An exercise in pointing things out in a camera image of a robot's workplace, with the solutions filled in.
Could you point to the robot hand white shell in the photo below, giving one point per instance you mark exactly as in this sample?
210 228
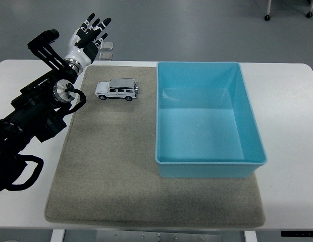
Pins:
77 51

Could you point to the white toy car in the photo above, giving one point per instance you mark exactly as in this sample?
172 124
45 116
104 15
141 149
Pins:
118 92

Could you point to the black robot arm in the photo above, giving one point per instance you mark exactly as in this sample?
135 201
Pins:
32 113

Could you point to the blue plastic box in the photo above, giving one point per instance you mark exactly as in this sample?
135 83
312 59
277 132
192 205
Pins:
204 136

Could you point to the grey-beige felt mat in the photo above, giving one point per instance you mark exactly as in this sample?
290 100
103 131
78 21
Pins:
108 164

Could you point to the white table leg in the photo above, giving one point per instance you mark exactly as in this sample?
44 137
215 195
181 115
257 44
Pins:
56 236
250 237

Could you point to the white cart leg with caster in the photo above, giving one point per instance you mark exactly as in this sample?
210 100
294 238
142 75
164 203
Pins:
310 10
268 8

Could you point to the grey metal plate with screws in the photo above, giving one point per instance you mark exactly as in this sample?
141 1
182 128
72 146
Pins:
159 237

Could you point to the black table control panel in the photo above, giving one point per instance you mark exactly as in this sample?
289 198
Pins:
299 234

